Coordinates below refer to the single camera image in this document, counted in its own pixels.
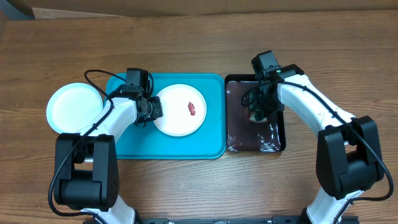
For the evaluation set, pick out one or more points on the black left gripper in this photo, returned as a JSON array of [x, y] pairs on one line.
[[158, 111]]

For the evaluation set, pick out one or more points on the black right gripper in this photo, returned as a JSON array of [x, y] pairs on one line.
[[259, 108]]

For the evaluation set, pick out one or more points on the green sponge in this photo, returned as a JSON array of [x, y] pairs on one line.
[[256, 118]]

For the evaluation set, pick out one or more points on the pink plate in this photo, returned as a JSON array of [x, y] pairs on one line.
[[176, 120]]

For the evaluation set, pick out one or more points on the light blue plate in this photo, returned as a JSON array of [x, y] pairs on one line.
[[72, 107]]

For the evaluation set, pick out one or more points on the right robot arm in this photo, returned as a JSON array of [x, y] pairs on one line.
[[349, 159]]

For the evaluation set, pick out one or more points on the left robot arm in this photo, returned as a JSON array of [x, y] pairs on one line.
[[86, 175]]

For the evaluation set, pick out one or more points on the teal plastic tray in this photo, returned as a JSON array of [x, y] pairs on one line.
[[208, 142]]

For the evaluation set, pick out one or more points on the black rectangular tray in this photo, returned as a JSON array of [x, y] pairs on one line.
[[244, 135]]

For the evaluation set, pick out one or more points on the red stain on pink plate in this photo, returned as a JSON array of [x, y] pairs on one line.
[[191, 108]]

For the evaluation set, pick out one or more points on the cardboard backdrop panel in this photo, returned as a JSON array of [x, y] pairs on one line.
[[207, 7]]

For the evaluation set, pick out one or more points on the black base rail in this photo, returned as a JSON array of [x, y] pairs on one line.
[[274, 220]]

